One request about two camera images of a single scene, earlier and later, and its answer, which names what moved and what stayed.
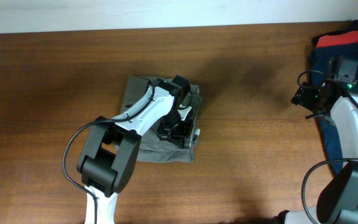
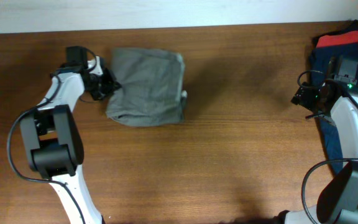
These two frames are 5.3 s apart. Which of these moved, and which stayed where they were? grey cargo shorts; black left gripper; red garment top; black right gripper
Moved: grey cargo shorts; black left gripper
Stayed: black right gripper; red garment top
